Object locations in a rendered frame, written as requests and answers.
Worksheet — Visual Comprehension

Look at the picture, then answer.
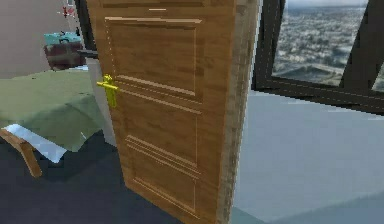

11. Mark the teal box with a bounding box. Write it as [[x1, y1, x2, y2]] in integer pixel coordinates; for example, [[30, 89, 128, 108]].
[[43, 31, 83, 47]]

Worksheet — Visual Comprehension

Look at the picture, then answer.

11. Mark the bed with green cover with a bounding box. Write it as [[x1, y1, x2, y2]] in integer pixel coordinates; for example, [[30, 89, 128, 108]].
[[0, 65, 107, 179]]

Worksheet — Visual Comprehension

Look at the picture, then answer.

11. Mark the dark red suitcase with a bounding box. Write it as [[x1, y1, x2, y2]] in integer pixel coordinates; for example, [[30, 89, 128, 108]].
[[43, 38, 87, 71]]

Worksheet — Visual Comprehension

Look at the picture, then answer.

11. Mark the yellow door handle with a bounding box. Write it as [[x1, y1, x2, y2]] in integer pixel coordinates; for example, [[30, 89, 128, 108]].
[[96, 73, 120, 109]]

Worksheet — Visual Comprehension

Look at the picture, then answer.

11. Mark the brown wooden room door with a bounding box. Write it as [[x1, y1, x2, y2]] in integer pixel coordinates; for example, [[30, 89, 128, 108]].
[[85, 0, 261, 224]]

